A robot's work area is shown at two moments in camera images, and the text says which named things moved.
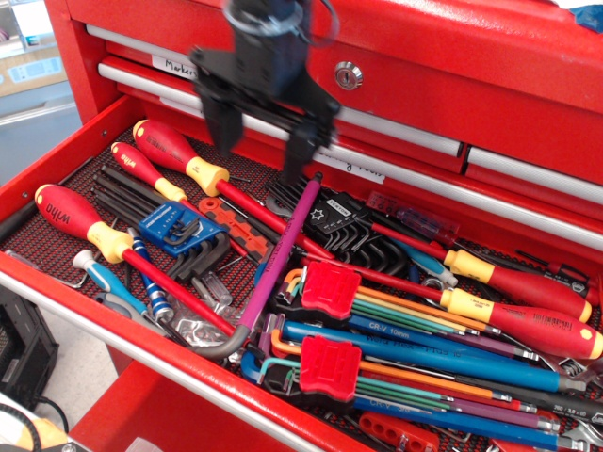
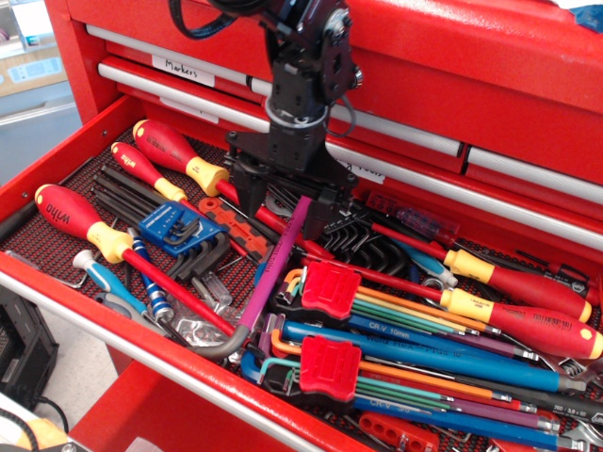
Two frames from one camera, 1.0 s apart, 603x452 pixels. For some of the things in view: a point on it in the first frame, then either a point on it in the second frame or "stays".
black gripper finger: (224, 120) to (251, 186)
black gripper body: (268, 70) to (295, 153)
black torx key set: (347, 229) stays
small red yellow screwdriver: (164, 188) stays
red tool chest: (434, 283) stays
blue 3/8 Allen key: (481, 427) stays
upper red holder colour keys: (332, 289) stays
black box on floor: (28, 349) stays
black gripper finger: (306, 135) to (320, 214)
